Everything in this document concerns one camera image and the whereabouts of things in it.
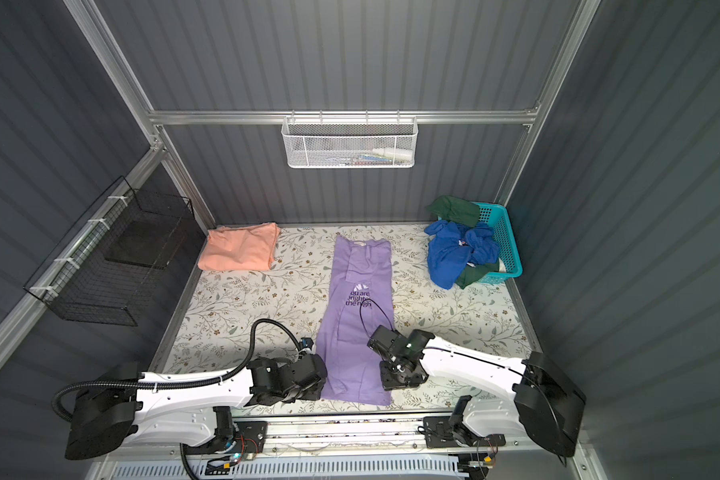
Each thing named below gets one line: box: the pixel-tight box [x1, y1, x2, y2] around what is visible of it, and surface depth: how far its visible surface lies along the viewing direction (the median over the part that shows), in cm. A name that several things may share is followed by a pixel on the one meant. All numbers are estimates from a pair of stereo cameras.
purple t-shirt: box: [316, 235, 395, 406], surface depth 98 cm
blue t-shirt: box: [424, 220, 500, 290], surface depth 100 cm
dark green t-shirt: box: [426, 195, 480, 227], surface depth 117 cm
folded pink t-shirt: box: [198, 222, 280, 271], surface depth 113 cm
